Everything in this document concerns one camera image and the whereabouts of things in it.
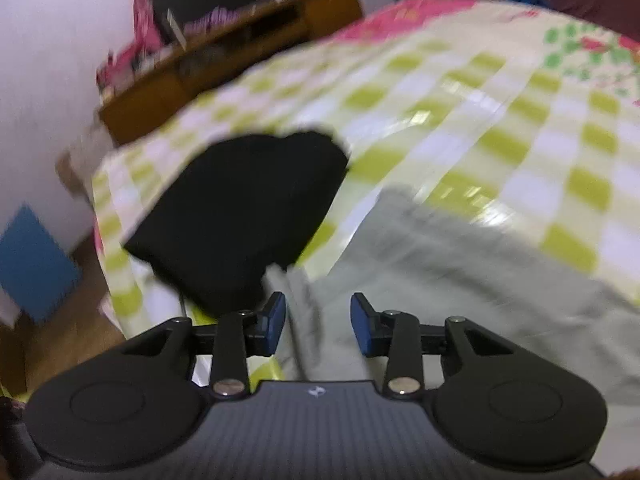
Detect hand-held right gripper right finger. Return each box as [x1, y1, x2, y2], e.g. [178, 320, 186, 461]
[350, 292, 506, 401]

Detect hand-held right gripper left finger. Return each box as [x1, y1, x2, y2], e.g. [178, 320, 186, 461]
[125, 291, 287, 401]

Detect grey-green pants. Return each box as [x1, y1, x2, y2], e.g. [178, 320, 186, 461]
[265, 185, 640, 406]

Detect black folded cloth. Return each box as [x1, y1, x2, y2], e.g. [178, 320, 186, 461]
[122, 130, 351, 319]

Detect green checked bed sheet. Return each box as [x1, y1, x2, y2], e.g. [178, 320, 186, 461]
[92, 0, 640, 401]

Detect blue floor mat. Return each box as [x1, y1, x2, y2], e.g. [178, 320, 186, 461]
[0, 202, 84, 327]

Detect wooden side cabinet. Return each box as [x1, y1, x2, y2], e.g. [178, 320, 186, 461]
[97, 0, 364, 147]

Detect pink patterned cloth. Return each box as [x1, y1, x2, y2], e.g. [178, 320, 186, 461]
[95, 0, 306, 92]

